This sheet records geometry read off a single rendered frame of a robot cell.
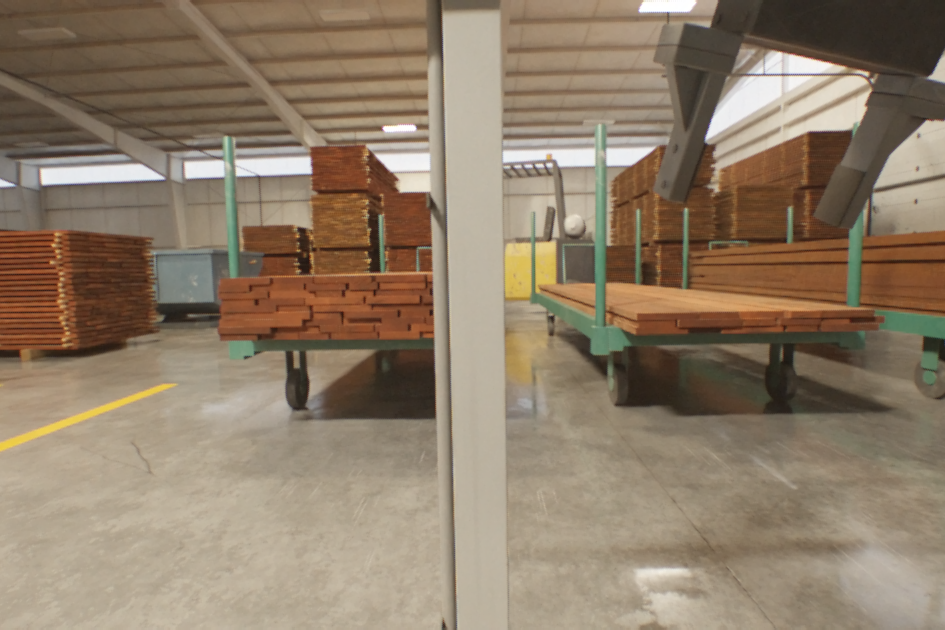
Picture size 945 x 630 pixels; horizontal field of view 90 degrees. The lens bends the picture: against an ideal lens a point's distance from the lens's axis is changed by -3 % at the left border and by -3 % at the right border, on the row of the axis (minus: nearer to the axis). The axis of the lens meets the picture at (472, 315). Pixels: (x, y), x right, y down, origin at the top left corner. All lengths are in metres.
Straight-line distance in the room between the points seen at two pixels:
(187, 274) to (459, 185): 6.72
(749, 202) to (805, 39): 10.31
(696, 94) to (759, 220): 10.38
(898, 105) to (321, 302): 1.78
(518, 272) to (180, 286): 4.44
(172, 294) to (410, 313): 5.65
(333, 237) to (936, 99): 9.74
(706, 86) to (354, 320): 1.71
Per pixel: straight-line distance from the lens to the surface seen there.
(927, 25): 0.42
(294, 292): 2.00
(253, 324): 2.06
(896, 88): 0.44
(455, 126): 0.54
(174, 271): 7.27
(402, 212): 9.60
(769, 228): 10.85
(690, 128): 0.36
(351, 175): 9.91
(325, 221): 10.05
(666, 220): 10.12
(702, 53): 0.35
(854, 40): 0.39
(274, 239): 10.35
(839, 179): 0.45
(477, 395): 0.54
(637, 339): 2.20
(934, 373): 3.29
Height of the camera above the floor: 0.68
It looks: 5 degrees down
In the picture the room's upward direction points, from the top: 1 degrees counter-clockwise
